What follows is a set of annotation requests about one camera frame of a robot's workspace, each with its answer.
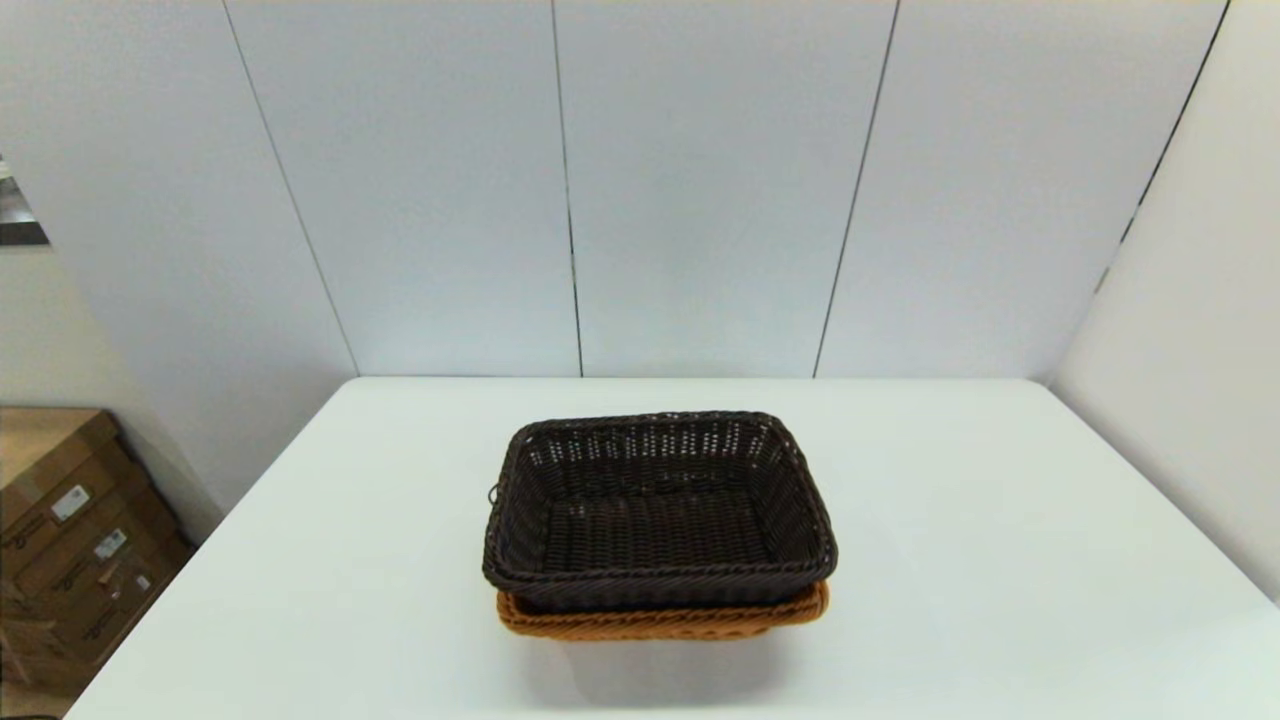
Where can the orange wicker basket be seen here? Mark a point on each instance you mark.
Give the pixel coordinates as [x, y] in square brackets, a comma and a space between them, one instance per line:
[650, 627]

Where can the dark grey wall fixture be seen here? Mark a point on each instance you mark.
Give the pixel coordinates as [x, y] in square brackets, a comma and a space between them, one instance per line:
[18, 215]

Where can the dark brown wicker basket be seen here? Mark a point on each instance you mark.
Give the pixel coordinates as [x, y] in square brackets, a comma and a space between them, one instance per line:
[650, 520]

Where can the brown cardboard box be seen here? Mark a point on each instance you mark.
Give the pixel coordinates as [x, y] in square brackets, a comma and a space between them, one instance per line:
[45, 450]
[70, 625]
[60, 565]

